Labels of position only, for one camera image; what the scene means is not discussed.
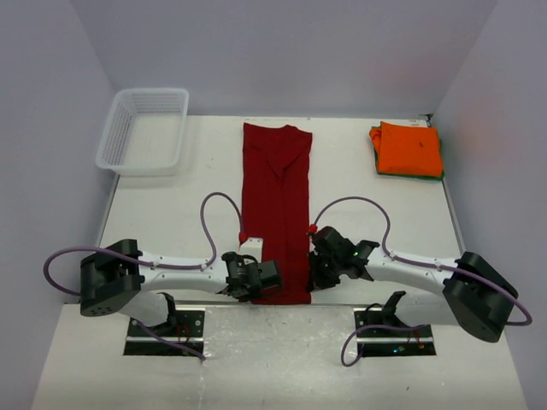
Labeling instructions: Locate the dark red t shirt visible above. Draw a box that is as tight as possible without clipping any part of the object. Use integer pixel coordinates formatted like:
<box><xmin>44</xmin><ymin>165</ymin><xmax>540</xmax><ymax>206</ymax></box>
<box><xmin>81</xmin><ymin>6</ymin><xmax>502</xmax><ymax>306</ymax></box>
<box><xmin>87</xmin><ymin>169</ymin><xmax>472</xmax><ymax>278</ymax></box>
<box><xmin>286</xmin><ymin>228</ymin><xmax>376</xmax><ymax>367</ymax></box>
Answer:
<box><xmin>242</xmin><ymin>123</ymin><xmax>313</xmax><ymax>305</ymax></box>

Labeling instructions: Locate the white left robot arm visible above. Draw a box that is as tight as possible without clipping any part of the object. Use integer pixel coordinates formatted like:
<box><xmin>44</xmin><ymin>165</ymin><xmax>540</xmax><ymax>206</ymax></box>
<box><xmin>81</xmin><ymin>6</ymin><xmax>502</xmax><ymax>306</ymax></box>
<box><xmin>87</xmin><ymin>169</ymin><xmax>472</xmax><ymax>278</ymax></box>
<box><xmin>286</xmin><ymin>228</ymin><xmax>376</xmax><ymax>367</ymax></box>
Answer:
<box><xmin>80</xmin><ymin>239</ymin><xmax>282</xmax><ymax>336</ymax></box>

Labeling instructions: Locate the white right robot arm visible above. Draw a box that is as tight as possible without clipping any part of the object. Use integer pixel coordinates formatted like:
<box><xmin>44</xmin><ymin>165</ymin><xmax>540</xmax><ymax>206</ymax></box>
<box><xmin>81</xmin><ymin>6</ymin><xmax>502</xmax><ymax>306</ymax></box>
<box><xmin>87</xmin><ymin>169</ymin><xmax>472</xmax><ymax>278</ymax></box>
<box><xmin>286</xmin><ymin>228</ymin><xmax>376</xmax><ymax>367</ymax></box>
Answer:
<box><xmin>309</xmin><ymin>226</ymin><xmax>518</xmax><ymax>343</ymax></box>

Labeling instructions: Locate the folded orange t shirt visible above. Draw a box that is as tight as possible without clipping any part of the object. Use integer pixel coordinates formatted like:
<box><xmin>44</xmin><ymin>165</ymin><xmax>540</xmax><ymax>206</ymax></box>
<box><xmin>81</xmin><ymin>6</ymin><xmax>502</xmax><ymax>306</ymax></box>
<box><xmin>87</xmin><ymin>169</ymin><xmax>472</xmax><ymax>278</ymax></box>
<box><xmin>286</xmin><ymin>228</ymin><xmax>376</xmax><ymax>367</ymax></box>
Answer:
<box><xmin>369</xmin><ymin>120</ymin><xmax>444</xmax><ymax>176</ymax></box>

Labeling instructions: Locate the folded green t shirt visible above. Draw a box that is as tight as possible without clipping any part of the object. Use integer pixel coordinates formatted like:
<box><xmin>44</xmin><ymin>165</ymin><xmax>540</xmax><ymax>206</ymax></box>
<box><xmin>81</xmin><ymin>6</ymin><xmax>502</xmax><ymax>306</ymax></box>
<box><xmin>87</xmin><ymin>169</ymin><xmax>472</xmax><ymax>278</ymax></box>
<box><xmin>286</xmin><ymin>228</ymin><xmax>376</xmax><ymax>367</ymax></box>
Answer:
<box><xmin>369</xmin><ymin>124</ymin><xmax>446</xmax><ymax>182</ymax></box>

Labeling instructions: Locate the white plastic basket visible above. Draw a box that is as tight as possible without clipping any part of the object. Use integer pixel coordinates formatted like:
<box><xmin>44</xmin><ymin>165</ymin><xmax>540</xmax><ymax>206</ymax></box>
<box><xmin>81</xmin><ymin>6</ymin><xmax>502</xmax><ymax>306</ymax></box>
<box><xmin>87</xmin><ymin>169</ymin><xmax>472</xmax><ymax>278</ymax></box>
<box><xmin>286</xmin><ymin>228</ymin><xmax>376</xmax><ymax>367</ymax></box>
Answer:
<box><xmin>95</xmin><ymin>88</ymin><xmax>189</xmax><ymax>178</ymax></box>

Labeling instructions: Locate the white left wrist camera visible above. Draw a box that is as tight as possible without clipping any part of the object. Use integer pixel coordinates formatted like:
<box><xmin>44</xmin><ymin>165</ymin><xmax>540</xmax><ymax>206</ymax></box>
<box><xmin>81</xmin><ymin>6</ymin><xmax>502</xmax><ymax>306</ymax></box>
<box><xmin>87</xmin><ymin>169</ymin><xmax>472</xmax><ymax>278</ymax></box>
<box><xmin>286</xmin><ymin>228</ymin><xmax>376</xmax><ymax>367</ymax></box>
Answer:
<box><xmin>239</xmin><ymin>237</ymin><xmax>263</xmax><ymax>262</ymax></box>

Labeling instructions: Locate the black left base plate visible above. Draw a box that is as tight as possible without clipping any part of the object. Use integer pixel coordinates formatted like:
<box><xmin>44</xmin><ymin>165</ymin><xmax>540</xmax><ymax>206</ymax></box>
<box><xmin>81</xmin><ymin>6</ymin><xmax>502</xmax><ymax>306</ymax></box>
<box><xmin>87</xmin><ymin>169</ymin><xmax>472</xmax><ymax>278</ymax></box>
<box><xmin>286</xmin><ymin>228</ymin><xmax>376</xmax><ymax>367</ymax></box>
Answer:
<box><xmin>123</xmin><ymin>308</ymin><xmax>205</xmax><ymax>357</ymax></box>

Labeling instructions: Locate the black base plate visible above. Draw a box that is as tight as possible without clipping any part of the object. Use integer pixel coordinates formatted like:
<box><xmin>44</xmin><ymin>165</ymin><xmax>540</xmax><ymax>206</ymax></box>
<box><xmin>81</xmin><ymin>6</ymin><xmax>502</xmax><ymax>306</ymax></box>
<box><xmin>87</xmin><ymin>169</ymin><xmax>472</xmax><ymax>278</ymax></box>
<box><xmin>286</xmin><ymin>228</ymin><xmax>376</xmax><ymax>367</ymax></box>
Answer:
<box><xmin>123</xmin><ymin>308</ymin><xmax>205</xmax><ymax>357</ymax></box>
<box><xmin>354</xmin><ymin>303</ymin><xmax>437</xmax><ymax>358</ymax></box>

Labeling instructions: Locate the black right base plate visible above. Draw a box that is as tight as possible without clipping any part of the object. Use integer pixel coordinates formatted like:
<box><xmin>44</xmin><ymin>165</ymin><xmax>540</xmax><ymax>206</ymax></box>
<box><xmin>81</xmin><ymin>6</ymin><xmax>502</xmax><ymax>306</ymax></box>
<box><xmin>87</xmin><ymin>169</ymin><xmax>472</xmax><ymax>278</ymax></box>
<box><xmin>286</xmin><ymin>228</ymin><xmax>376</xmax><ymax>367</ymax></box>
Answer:
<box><xmin>354</xmin><ymin>303</ymin><xmax>437</xmax><ymax>358</ymax></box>

